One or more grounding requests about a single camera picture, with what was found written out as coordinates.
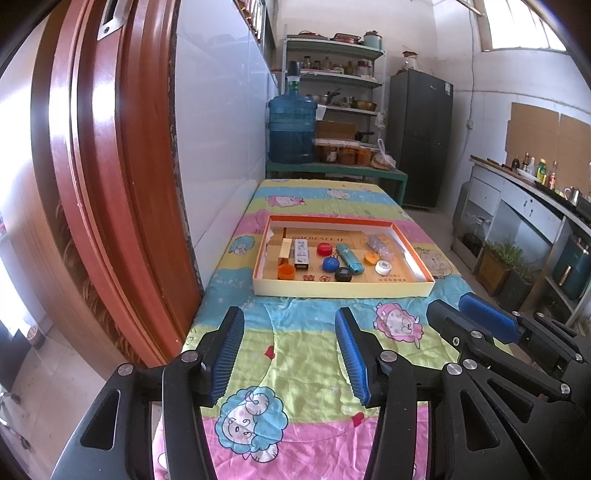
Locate white QR code cap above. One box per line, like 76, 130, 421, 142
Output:
375, 260, 393, 276

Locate black bottle cap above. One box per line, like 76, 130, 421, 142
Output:
335, 267, 353, 282

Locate orange bottle cap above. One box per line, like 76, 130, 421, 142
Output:
363, 251, 381, 266
277, 263, 296, 281

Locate clear plastic patterned box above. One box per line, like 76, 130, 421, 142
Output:
367, 235, 394, 262

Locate blue bottle cap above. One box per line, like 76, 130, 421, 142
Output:
322, 256, 339, 273

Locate teal cigarette pack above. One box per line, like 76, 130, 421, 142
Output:
335, 243, 365, 275

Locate red bottle cap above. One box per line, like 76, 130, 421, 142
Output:
317, 242, 332, 257

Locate gold rectangular box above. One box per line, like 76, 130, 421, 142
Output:
277, 238, 293, 265

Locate white cartoon print box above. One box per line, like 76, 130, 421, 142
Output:
294, 238, 310, 271

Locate dark green air fryer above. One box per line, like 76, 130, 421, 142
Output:
552, 235, 590, 300

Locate potted green plant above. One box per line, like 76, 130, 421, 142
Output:
476, 241, 540, 311

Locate colourful cartoon bed quilt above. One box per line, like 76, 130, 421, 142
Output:
185, 180, 470, 479

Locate grey kitchen counter cabinet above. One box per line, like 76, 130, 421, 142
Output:
451, 157, 590, 327

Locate orange shallow cardboard tray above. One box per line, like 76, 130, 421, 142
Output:
252, 215, 435, 299

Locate red wooden door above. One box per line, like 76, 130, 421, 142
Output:
1, 1, 204, 377

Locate plastic bag of food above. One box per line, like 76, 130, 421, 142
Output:
370, 138, 397, 171

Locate green low table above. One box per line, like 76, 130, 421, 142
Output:
266, 161, 408, 205

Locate black refrigerator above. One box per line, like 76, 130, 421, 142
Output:
386, 70, 454, 209

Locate blue water jug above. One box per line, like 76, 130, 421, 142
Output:
269, 61, 318, 164

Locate metal storage shelf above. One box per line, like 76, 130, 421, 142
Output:
280, 30, 387, 150

